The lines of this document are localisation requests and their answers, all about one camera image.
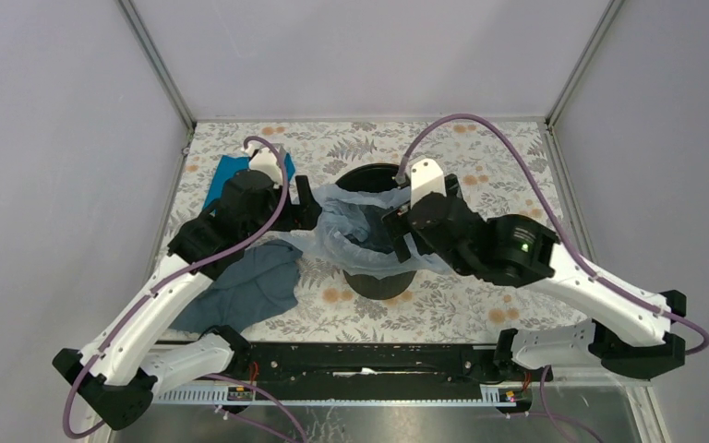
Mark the aluminium frame post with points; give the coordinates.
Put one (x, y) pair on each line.
(598, 35)
(155, 60)

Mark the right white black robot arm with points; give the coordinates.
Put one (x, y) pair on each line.
(625, 331)

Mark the white slotted cable duct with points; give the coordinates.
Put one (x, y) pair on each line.
(410, 391)

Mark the bright blue trash bag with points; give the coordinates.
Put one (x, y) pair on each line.
(225, 170)

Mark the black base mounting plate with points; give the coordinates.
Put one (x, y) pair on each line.
(285, 362)

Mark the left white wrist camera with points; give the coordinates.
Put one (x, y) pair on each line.
(264, 160)

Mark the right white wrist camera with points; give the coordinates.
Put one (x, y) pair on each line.
(425, 177)

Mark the right aluminium frame post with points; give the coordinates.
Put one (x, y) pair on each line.
(598, 35)

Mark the grey blue trash bag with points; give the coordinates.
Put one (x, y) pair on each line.
(257, 287)

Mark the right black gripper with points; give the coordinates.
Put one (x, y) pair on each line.
(396, 226)

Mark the black plastic trash bin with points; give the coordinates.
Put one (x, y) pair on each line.
(375, 177)

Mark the floral patterned table mat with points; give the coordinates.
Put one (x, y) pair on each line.
(504, 170)

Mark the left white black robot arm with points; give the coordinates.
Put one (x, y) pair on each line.
(116, 374)

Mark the light blue trash bag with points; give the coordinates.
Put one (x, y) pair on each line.
(351, 235)

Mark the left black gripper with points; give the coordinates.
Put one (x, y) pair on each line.
(304, 215)

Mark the left aluminium frame post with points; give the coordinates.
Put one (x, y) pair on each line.
(155, 60)

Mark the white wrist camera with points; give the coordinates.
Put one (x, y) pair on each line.
(264, 160)
(425, 177)

